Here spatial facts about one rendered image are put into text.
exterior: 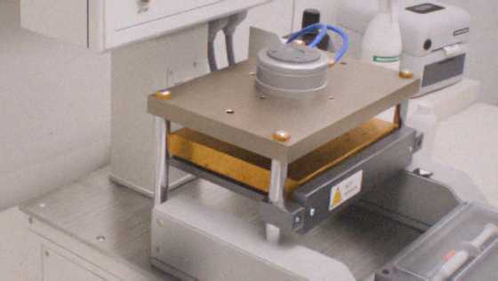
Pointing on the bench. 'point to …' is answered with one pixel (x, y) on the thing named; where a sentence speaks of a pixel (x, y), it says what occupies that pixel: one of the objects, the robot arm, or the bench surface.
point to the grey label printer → (414, 37)
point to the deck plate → (368, 227)
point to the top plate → (285, 98)
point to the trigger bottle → (382, 37)
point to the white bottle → (427, 119)
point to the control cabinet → (145, 61)
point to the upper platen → (254, 183)
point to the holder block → (487, 269)
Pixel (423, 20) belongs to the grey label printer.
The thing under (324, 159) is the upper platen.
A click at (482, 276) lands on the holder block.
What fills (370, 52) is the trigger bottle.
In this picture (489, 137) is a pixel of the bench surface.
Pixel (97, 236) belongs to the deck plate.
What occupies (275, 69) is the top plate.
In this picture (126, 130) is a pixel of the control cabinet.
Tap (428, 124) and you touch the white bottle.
